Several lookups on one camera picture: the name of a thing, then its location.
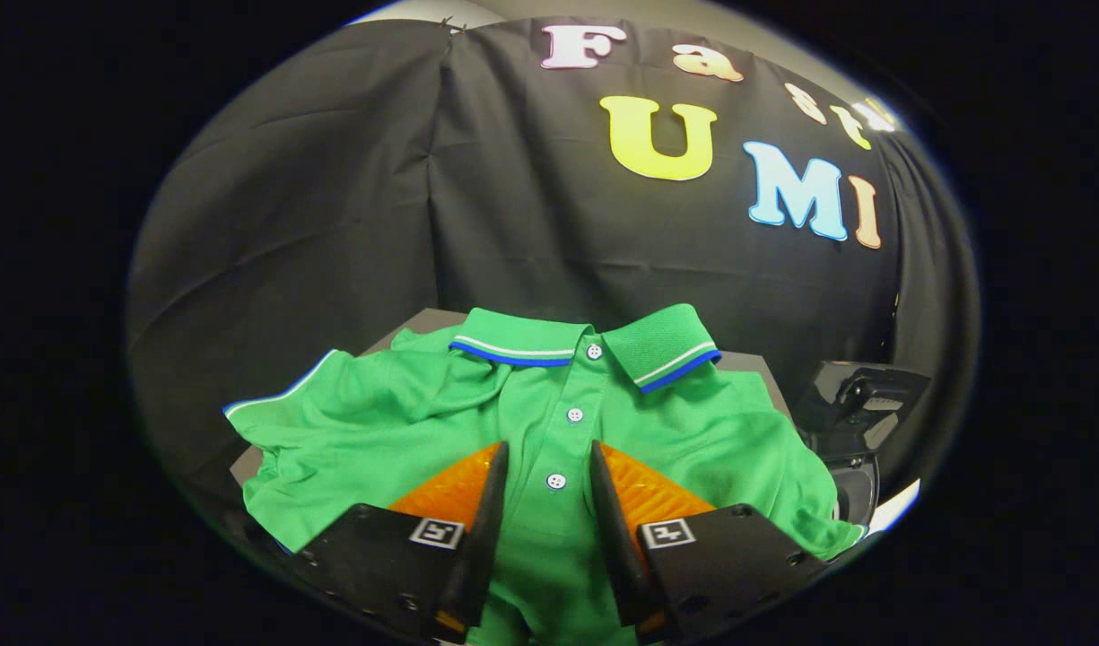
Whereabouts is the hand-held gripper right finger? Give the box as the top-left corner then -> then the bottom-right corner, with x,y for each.
589,440 -> 830,645

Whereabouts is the grey cabinet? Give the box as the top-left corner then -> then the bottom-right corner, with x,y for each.
231,308 -> 792,490

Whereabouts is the dark washing machine lid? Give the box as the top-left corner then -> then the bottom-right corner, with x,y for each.
796,359 -> 931,458

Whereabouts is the green polo shirt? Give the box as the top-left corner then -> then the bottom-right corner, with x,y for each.
223,303 -> 866,646

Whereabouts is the white side table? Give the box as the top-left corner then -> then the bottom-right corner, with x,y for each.
863,478 -> 922,537

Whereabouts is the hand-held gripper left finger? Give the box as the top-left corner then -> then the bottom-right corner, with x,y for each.
284,440 -> 511,645

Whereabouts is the dark grey washing machine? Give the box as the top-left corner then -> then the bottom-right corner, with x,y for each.
818,449 -> 882,530

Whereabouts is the black backdrop cloth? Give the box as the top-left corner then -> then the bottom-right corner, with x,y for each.
127,16 -> 981,503

